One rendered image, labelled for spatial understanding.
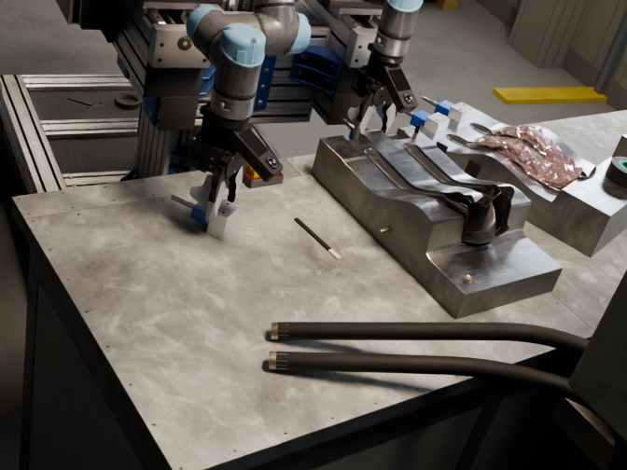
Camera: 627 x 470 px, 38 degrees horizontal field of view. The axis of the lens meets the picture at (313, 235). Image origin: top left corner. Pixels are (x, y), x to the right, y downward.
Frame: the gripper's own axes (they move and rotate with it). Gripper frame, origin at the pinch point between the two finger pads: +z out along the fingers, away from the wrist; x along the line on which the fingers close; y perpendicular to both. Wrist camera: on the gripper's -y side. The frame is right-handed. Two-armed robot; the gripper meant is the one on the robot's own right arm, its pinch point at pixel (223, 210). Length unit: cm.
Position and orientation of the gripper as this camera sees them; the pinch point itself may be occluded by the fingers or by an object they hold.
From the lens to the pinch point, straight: 172.5
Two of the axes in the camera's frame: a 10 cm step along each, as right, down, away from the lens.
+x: -4.2, 4.4, -7.9
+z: -2.1, 8.0, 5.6
